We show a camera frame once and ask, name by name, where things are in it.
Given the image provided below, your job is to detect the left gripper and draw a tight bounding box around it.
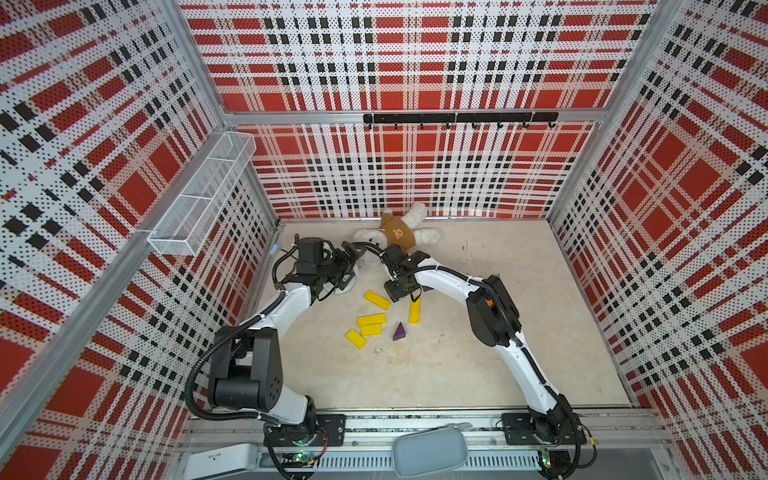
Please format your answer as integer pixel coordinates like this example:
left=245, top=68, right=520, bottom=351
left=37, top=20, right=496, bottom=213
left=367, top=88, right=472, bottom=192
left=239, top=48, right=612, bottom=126
left=317, top=241, right=366, bottom=289

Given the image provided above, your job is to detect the yellow long block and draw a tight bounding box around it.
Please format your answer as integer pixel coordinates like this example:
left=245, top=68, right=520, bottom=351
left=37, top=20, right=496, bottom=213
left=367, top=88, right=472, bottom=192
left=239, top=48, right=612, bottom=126
left=364, top=290, right=391, bottom=311
left=357, top=313, right=387, bottom=328
left=409, top=299, right=421, bottom=325

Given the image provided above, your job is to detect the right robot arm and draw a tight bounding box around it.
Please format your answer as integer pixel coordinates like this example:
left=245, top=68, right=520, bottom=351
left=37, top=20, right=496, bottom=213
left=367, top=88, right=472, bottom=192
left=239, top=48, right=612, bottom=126
left=344, top=241, right=587, bottom=446

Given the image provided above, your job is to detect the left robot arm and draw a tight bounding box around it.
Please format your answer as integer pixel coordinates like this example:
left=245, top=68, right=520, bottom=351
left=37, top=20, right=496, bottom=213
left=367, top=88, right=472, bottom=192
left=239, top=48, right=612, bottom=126
left=184, top=235, right=361, bottom=446

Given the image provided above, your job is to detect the white teddy bear brown shirt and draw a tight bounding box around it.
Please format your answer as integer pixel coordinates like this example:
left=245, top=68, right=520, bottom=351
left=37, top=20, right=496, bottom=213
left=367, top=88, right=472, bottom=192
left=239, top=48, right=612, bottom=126
left=353, top=202, right=442, bottom=251

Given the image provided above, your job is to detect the white alarm clock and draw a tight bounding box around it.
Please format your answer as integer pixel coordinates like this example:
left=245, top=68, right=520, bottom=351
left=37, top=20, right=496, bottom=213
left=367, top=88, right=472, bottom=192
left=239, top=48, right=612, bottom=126
left=334, top=277, right=358, bottom=295

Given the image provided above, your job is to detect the yellow short block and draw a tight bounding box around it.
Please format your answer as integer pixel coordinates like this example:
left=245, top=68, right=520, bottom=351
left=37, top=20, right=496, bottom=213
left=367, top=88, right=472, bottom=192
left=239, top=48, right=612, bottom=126
left=360, top=324, right=382, bottom=337

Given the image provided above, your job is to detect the yellow small block left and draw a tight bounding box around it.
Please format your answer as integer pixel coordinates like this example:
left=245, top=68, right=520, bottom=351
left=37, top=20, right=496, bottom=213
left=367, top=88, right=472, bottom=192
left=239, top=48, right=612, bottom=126
left=346, top=329, right=367, bottom=349

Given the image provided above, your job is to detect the grey pouch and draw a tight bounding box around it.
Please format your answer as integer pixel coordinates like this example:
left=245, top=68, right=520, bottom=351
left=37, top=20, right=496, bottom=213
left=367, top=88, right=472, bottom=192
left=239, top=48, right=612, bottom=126
left=392, top=423, right=470, bottom=479

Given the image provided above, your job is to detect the white box device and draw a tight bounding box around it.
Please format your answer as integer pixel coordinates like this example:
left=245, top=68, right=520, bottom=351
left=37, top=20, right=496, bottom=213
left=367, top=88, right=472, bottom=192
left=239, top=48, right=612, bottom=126
left=183, top=444, right=259, bottom=479

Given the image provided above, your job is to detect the white wire mesh basket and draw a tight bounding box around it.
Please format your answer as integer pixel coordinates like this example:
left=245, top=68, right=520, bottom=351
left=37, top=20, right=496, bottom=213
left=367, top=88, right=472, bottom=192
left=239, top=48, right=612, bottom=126
left=148, top=131, right=255, bottom=257

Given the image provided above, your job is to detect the black hook rail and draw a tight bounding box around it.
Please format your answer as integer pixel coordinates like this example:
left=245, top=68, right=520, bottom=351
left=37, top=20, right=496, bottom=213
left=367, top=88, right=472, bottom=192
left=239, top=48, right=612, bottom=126
left=362, top=111, right=560, bottom=126

